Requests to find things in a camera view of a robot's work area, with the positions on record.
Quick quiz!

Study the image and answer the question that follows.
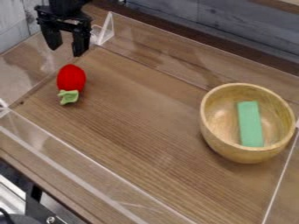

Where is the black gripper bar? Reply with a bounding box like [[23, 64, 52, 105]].
[[33, 4, 92, 57]]

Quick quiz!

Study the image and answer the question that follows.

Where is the black cable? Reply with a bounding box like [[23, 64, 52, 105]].
[[0, 206, 14, 224]]

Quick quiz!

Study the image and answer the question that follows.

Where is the red plush strawberry toy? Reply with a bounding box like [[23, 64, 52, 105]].
[[56, 64, 87, 105]]

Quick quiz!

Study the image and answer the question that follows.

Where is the wooden bowl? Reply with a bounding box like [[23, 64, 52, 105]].
[[199, 83, 295, 164]]

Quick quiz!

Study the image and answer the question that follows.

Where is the black metal table frame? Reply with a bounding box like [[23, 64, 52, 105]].
[[24, 184, 68, 224]]

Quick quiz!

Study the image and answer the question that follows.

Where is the clear acrylic corner bracket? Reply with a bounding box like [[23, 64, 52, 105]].
[[89, 12, 115, 46]]

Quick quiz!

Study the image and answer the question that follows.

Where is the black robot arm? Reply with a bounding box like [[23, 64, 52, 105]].
[[33, 0, 92, 57]]

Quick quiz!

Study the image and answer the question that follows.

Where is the green rectangular block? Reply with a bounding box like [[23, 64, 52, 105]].
[[237, 101, 264, 147]]

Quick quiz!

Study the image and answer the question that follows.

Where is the clear acrylic tray wall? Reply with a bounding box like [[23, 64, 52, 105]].
[[0, 13, 299, 224]]

